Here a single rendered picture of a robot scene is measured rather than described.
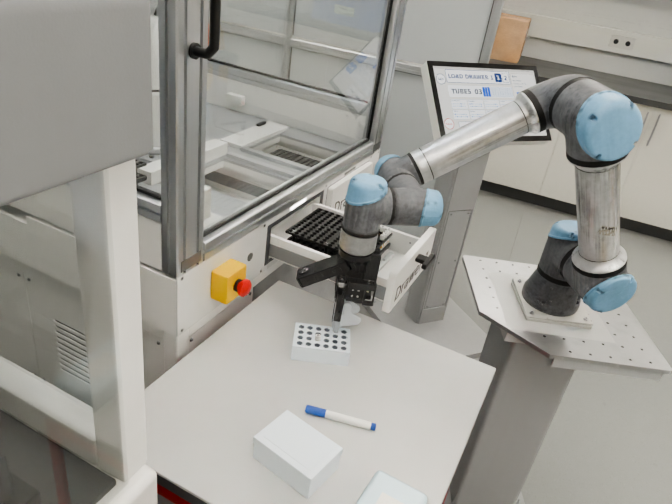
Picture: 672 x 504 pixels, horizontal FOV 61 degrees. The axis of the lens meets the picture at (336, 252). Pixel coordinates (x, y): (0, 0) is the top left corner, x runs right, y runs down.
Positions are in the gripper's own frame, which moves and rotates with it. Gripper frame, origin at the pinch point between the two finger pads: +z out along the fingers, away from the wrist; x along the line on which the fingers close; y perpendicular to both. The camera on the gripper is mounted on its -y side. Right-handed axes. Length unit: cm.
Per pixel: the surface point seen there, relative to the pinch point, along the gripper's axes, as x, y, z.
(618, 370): 5, 71, 8
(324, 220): 33.3, -4.0, -8.8
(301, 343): -5.1, -6.6, 1.9
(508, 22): 320, 113, -34
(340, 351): -7.0, 1.7, 1.4
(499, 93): 117, 58, -30
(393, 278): 5.9, 12.0, -10.3
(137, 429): -50, -27, -17
